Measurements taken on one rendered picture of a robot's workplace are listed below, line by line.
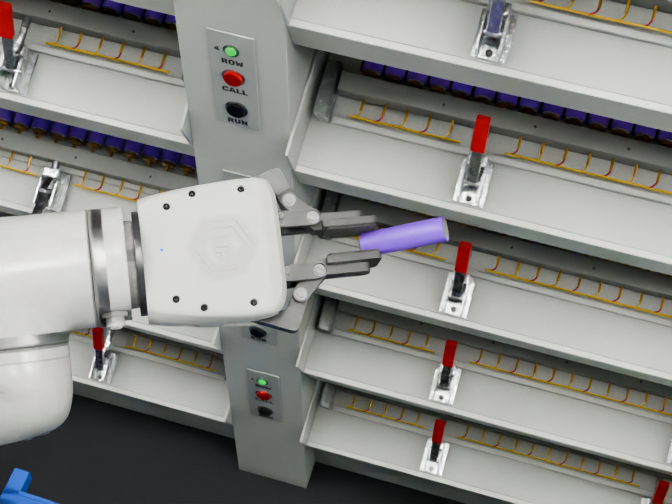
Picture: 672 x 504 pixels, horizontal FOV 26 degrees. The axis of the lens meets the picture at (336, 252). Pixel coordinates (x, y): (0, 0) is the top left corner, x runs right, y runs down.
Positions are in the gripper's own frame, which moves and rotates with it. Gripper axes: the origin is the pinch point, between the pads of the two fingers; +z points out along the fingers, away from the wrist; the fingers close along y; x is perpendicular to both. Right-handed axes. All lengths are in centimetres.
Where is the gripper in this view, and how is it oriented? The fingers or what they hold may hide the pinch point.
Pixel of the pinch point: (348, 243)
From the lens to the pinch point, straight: 106.1
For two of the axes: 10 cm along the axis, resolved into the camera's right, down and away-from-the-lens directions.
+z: 9.9, -0.9, 1.4
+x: -1.2, 2.3, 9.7
